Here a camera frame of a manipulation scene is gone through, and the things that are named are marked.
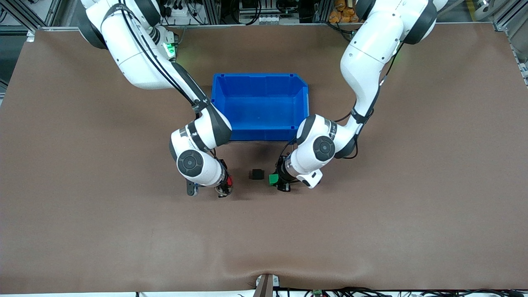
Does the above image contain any blue plastic storage bin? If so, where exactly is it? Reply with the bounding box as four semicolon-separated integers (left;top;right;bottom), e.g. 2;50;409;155
208;73;310;143

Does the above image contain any brown table mat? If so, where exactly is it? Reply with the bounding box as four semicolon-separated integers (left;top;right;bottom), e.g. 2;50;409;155
0;23;528;294

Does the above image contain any white power strip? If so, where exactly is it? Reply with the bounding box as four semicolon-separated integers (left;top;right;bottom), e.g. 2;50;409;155
159;3;195;25

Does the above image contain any orange snack bag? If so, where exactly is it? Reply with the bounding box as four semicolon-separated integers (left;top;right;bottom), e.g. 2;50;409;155
329;0;360;24

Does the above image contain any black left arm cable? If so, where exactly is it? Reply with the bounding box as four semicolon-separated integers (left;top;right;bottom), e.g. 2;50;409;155
285;41;403;161

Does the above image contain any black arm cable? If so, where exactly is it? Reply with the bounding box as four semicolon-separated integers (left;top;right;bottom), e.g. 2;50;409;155
285;41;403;161
118;2;235;198

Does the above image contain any black cable bundle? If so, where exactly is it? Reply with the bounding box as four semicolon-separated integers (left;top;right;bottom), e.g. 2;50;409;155
285;286;528;297

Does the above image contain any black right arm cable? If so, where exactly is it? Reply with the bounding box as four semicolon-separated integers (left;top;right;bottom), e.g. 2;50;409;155
118;2;235;198

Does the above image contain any aluminium frame strut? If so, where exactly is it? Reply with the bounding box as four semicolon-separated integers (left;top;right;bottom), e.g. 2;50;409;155
6;0;63;28
493;0;528;32

